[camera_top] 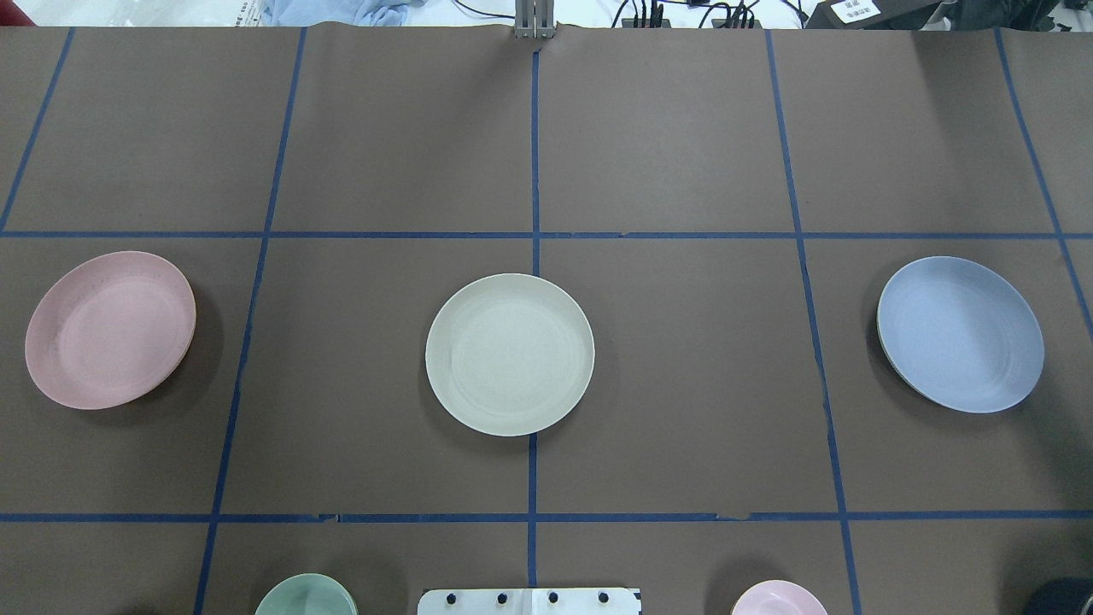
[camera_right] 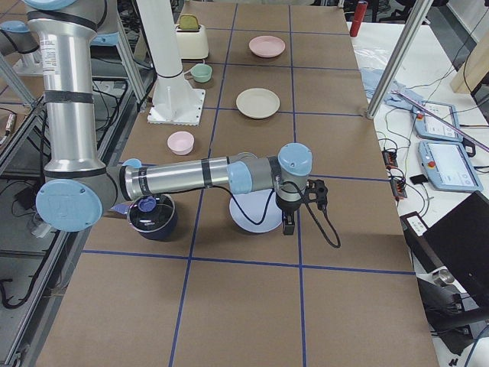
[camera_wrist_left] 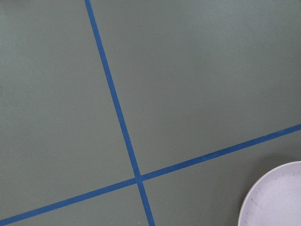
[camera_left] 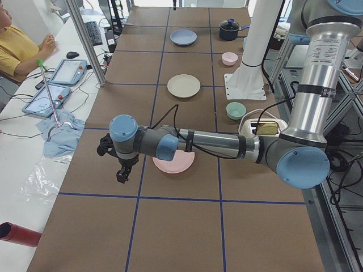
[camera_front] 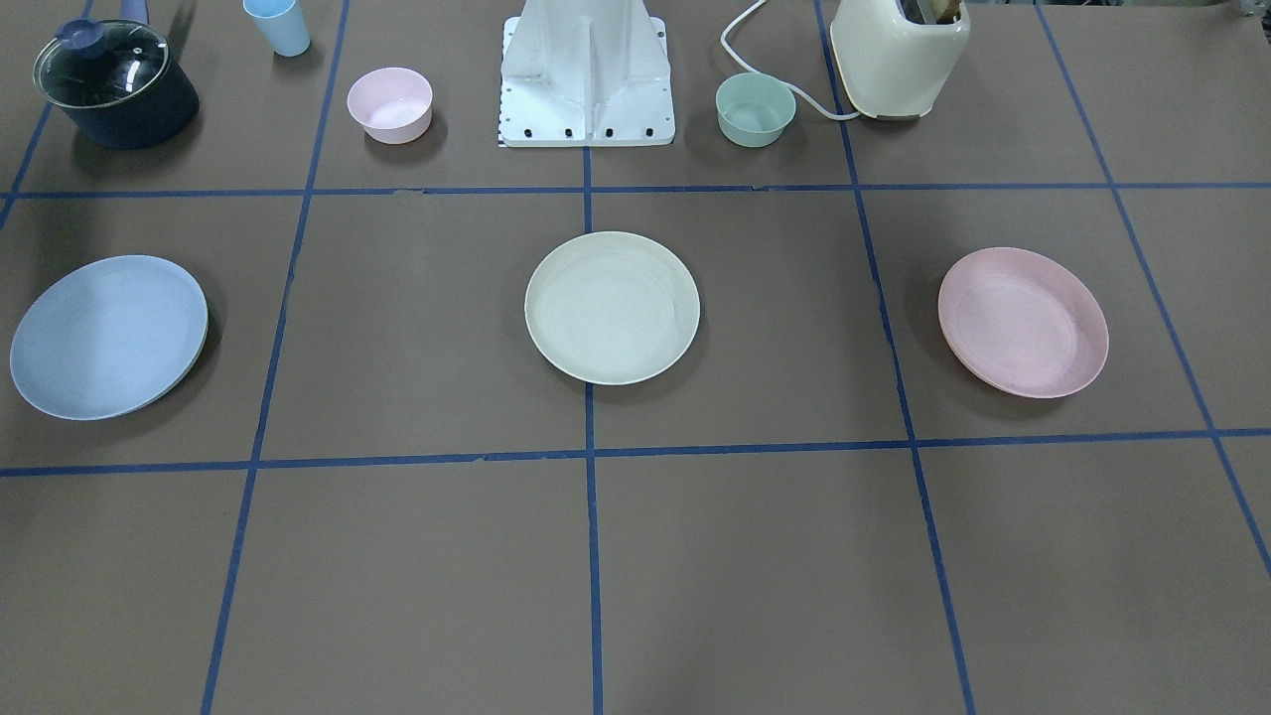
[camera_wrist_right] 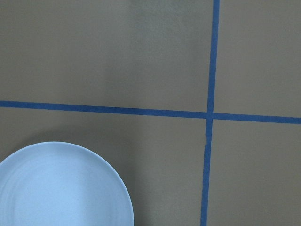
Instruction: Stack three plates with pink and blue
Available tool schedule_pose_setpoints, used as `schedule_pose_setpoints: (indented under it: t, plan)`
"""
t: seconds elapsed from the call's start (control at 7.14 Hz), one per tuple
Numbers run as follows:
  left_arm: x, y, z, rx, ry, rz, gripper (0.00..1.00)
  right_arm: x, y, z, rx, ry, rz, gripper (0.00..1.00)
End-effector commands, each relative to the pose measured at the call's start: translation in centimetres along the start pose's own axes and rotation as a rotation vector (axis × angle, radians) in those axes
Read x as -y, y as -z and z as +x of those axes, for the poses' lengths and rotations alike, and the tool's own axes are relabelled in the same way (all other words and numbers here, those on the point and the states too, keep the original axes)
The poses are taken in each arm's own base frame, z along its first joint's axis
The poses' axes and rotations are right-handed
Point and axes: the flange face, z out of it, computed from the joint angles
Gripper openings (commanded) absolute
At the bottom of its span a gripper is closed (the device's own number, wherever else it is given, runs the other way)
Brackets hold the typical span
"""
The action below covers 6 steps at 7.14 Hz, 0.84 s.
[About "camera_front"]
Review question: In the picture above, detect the pink plate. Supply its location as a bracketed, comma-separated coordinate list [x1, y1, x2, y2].
[935, 246, 1110, 399]

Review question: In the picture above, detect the blue plate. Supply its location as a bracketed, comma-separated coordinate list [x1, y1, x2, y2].
[10, 254, 210, 422]

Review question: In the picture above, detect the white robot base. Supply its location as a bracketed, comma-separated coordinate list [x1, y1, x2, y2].
[496, 1, 676, 149]

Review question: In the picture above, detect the cream plate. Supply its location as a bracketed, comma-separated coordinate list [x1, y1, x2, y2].
[522, 231, 702, 386]

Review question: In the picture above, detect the green bowl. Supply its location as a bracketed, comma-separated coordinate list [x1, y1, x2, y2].
[714, 72, 797, 149]

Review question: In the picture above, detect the pink bowl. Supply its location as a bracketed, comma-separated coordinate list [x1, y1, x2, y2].
[346, 67, 433, 145]

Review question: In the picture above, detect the cream toaster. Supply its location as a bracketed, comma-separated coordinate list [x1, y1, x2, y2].
[829, 1, 971, 121]

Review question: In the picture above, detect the blue cup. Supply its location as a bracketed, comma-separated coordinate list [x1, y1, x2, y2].
[241, 0, 311, 58]

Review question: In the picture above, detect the dark blue pot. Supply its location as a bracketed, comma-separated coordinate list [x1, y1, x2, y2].
[42, 1, 201, 150]

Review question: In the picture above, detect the glass pot lid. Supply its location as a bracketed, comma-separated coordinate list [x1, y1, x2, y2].
[32, 18, 173, 109]

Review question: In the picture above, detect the white toaster cable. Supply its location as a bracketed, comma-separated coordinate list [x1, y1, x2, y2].
[719, 0, 860, 122]

